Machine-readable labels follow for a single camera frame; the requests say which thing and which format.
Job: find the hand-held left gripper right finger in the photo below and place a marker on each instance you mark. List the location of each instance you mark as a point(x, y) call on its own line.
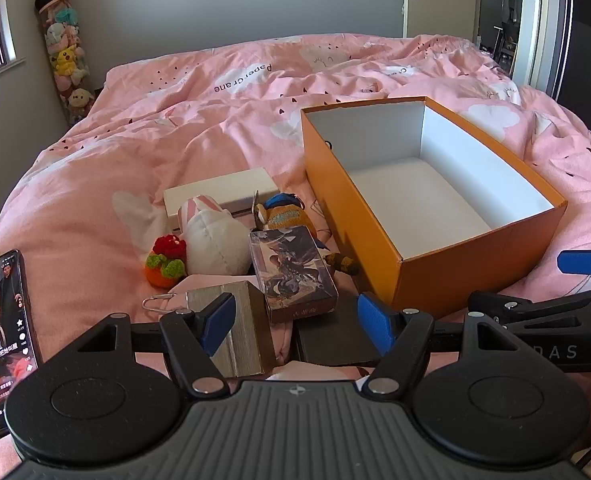
point(378, 327)

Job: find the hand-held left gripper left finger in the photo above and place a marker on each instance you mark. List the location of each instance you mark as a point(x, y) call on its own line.
point(218, 325)

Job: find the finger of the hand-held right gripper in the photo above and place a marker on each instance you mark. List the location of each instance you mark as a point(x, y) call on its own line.
point(500, 307)
point(583, 262)

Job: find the silver rectangular box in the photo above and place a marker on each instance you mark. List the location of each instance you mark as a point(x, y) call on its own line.
point(248, 325)

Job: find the orange crochet toy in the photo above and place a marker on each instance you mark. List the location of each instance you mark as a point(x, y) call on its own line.
point(168, 272)

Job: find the orange cardboard box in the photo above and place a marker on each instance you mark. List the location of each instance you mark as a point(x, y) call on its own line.
point(355, 200)

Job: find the flat black box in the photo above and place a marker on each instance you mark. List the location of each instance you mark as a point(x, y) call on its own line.
point(325, 340)

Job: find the silver metal carabiner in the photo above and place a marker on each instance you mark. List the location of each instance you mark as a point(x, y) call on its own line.
point(148, 305)

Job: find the small brown toy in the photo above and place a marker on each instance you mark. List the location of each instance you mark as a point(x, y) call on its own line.
point(343, 262)

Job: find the pink patterned clothing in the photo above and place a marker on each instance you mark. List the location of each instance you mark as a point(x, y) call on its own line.
point(315, 372)

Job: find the white pink bunny plush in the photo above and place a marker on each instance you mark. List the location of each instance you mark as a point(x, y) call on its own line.
point(210, 245)

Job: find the printed card box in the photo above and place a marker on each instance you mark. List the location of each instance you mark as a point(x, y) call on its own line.
point(285, 270)

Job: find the flat white box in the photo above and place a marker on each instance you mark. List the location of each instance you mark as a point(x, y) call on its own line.
point(215, 187)

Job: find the pink printed blanket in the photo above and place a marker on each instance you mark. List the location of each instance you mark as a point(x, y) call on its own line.
point(125, 160)

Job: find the black smartphone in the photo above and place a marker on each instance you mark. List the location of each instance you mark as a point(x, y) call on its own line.
point(0, 335)

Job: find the white door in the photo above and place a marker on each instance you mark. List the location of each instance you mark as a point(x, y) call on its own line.
point(445, 0)

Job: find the column of plush toys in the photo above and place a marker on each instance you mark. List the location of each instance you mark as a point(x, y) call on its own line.
point(63, 60)

